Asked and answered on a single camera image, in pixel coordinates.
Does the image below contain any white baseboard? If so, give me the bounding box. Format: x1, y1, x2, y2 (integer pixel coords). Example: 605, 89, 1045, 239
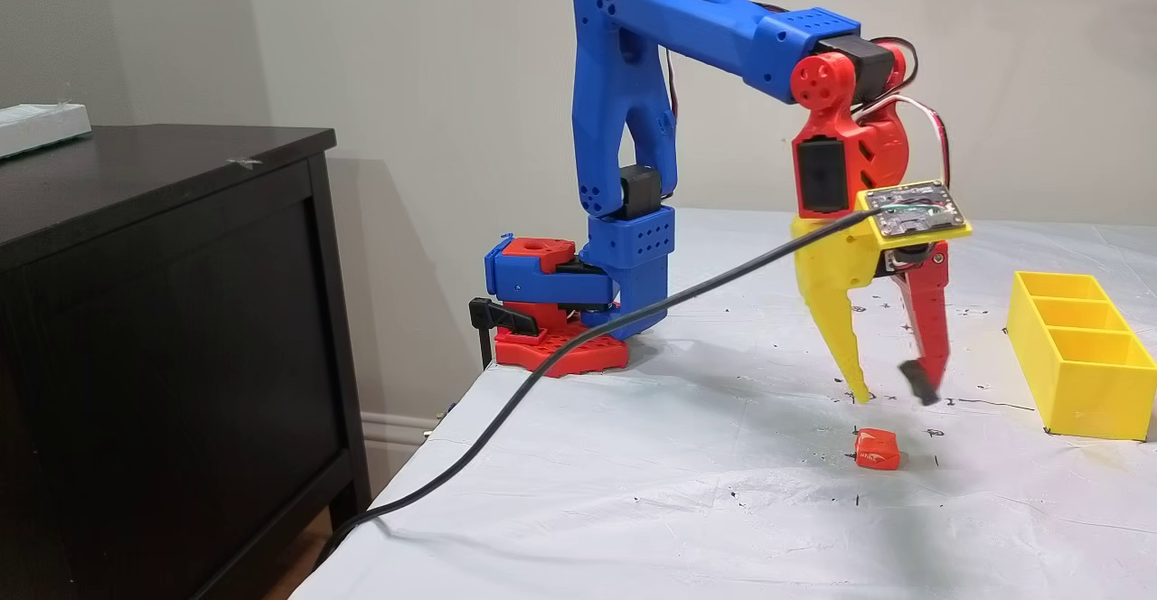
362, 410, 448, 458

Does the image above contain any black red servo cable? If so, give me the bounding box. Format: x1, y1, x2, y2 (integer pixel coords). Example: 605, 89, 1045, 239
872, 36, 920, 97

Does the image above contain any white flat box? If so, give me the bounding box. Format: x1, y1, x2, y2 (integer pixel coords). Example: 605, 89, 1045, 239
0, 103, 93, 160

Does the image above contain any white plastic table cover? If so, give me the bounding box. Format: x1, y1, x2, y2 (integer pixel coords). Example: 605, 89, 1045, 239
291, 210, 1157, 600

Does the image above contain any black table clamp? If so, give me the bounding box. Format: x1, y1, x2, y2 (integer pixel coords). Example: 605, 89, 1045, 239
468, 297, 543, 370

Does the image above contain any orange wrapped candy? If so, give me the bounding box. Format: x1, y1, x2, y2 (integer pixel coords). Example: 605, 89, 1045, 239
854, 428, 901, 472

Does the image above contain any yellow three-compartment box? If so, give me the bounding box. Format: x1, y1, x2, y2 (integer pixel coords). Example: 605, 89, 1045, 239
1006, 270, 1157, 443

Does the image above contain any black wooden dresser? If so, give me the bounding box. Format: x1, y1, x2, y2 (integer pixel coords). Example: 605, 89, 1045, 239
0, 125, 372, 600

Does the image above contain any yellow mounted camera circuit board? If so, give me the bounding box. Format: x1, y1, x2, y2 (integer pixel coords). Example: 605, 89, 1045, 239
854, 180, 974, 250

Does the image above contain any white red servo cable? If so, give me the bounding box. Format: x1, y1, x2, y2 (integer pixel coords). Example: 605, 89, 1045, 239
854, 94, 953, 190

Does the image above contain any black camera cable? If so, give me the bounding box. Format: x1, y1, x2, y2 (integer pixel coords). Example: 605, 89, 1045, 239
315, 210, 876, 569

